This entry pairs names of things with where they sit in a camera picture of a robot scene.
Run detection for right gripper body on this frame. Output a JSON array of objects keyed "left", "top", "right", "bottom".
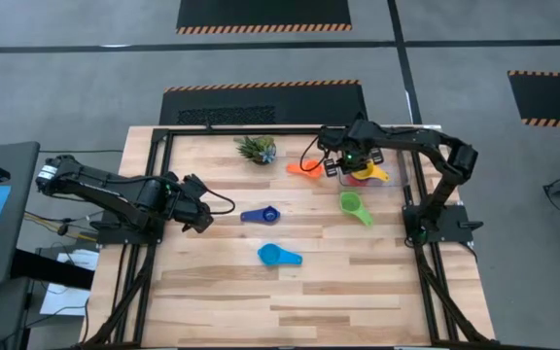
[{"left": 335, "top": 140, "right": 373, "bottom": 166}]

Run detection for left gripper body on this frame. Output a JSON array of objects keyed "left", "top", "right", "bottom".
[{"left": 161, "top": 177, "right": 198, "bottom": 218}]

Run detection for yellow measuring cup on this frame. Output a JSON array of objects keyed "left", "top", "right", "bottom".
[{"left": 351, "top": 162, "right": 392, "bottom": 185}]

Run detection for red measuring cup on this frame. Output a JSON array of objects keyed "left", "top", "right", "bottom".
[{"left": 345, "top": 172, "right": 373, "bottom": 188}]

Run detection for orange measuring cup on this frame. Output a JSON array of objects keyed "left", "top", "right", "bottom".
[{"left": 286, "top": 158, "right": 325, "bottom": 179}]

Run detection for green measuring cup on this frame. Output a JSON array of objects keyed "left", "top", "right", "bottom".
[{"left": 338, "top": 191, "right": 374, "bottom": 228}]

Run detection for small dark blue measuring cup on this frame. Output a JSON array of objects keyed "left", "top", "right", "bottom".
[{"left": 239, "top": 205, "right": 282, "bottom": 225}]

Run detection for light blue measuring cup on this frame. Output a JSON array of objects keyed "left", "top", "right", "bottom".
[{"left": 257, "top": 242, "right": 304, "bottom": 267}]

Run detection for clear plastic basket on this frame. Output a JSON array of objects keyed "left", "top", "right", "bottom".
[{"left": 336, "top": 145, "right": 410, "bottom": 189}]

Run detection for black hazard-striped floor mat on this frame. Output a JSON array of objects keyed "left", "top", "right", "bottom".
[
  {"left": 158, "top": 79, "right": 368, "bottom": 126},
  {"left": 507, "top": 70, "right": 560, "bottom": 130},
  {"left": 176, "top": 0, "right": 353, "bottom": 35}
]

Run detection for succulent plant in black pot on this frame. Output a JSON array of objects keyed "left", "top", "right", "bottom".
[{"left": 233, "top": 134, "right": 278, "bottom": 166}]

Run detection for black desk edge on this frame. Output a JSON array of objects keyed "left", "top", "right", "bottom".
[{"left": 10, "top": 247, "right": 95, "bottom": 292}]

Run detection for white paper sheet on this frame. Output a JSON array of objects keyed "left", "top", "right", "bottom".
[{"left": 40, "top": 249, "right": 100, "bottom": 317}]

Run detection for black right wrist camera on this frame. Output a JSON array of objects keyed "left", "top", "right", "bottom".
[{"left": 317, "top": 124, "right": 357, "bottom": 150}]

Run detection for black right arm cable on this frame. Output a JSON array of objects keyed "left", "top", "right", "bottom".
[{"left": 298, "top": 134, "right": 333, "bottom": 174}]

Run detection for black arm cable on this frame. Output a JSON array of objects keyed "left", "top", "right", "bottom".
[
  {"left": 298, "top": 134, "right": 333, "bottom": 174},
  {"left": 204, "top": 187, "right": 236, "bottom": 216}
]

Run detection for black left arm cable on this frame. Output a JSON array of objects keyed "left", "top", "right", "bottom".
[{"left": 204, "top": 187, "right": 236, "bottom": 216}]

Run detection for black aluminium table frame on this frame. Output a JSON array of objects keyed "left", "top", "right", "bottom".
[{"left": 81, "top": 124, "right": 494, "bottom": 349}]

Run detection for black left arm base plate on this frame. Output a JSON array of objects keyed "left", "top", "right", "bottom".
[{"left": 89, "top": 206, "right": 167, "bottom": 246}]

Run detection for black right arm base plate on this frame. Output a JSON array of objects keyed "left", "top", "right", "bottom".
[{"left": 402, "top": 203, "right": 484, "bottom": 244}]

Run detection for yellow and black floor cables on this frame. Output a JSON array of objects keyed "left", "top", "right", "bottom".
[{"left": 22, "top": 208, "right": 104, "bottom": 243}]

